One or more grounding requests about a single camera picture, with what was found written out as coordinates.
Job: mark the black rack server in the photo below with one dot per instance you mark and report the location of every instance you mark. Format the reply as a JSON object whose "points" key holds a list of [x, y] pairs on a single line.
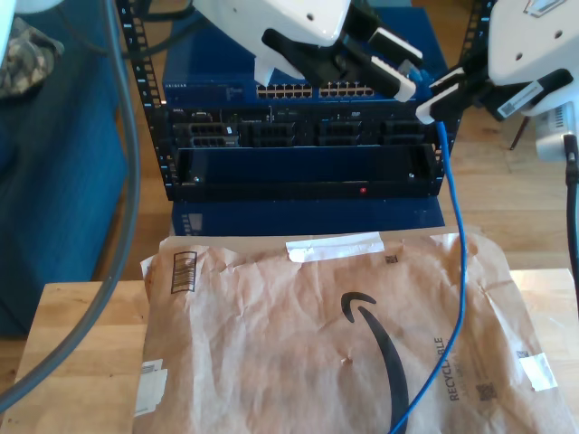
{"points": [[307, 118]]}

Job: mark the black rack shelf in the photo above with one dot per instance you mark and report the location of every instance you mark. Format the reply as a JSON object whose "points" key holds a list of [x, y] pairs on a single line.
{"points": [[307, 192]]}

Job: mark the camouflage cloth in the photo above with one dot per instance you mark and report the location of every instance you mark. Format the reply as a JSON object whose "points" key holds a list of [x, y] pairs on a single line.
{"points": [[22, 68]]}

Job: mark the blue sofa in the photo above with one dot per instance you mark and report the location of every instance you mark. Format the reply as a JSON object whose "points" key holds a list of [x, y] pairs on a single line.
{"points": [[59, 181]]}

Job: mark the brown paper mailer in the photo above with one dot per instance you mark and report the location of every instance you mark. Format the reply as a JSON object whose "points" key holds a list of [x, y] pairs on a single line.
{"points": [[271, 352]]}

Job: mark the blue network switch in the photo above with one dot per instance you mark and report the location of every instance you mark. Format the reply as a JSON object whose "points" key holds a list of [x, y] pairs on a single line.
{"points": [[203, 77]]}

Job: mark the black rack frame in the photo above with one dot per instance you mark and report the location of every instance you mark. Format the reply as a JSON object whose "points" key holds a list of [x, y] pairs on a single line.
{"points": [[158, 149]]}

